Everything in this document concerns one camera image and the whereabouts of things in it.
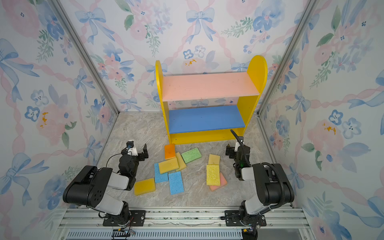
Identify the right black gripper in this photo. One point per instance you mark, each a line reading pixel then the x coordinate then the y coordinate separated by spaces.
pixel 232 151

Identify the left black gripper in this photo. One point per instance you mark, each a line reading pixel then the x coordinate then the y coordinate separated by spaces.
pixel 141 154

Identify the bright yellow cellulose sponge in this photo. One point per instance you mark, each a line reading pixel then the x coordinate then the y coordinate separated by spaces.
pixel 213 175

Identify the yellow sponge with green back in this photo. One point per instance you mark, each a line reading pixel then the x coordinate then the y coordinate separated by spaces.
pixel 168 165

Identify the yellow pink blue toy shelf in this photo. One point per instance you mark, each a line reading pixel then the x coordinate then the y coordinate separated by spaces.
pixel 211 124

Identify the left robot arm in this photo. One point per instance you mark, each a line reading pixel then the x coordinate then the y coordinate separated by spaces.
pixel 89 187

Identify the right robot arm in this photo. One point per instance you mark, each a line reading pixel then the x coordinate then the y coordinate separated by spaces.
pixel 273 189

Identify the small yellow sponge right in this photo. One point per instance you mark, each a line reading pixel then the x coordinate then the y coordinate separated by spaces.
pixel 214 159

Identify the pink orange sponge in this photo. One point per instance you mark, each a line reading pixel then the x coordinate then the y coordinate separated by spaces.
pixel 223 182

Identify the blue sponge left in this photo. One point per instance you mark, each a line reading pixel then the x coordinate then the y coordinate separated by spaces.
pixel 160 178

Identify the blue sponge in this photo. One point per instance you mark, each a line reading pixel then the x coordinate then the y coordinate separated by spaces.
pixel 176 183
pixel 160 178

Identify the thick yellow sponge front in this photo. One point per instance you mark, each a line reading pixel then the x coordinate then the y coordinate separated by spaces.
pixel 144 187

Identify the pale yellow sponge underneath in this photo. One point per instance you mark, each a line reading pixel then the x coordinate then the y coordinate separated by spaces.
pixel 181 162

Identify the blue sponge right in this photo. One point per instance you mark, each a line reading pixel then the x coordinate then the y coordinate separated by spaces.
pixel 176 183

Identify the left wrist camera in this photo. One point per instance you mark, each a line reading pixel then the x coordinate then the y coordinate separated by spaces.
pixel 131 148

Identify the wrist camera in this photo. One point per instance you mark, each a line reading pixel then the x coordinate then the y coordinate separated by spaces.
pixel 131 148
pixel 238 144

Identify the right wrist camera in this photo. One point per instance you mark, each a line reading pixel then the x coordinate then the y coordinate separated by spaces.
pixel 238 144

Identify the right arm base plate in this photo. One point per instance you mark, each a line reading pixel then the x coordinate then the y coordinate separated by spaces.
pixel 235 218

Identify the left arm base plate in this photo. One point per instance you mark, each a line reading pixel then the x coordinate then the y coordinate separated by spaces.
pixel 133 218

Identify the aluminium mounting rail frame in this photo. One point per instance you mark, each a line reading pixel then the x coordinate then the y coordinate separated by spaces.
pixel 187 223

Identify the left corner aluminium post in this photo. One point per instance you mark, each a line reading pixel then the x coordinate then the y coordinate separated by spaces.
pixel 85 57

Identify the corner aluminium post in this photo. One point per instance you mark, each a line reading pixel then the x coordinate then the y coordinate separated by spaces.
pixel 85 57
pixel 291 47

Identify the right corner aluminium post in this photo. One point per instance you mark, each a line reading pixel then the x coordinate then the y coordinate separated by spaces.
pixel 291 47

